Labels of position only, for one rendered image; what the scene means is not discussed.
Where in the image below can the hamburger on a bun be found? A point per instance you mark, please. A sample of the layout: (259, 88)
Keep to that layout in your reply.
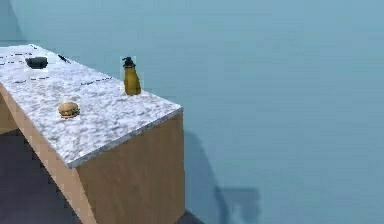
(69, 109)

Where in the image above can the yellow spray bottle black top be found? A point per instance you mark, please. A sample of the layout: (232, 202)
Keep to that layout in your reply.
(131, 81)

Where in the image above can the wooden counter with marble top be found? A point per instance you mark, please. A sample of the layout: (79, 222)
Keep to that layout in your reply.
(133, 173)

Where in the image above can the black knife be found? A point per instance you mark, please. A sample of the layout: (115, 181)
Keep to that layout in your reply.
(64, 59)

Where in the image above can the black bowl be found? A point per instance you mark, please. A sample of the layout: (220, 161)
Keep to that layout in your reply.
(36, 62)

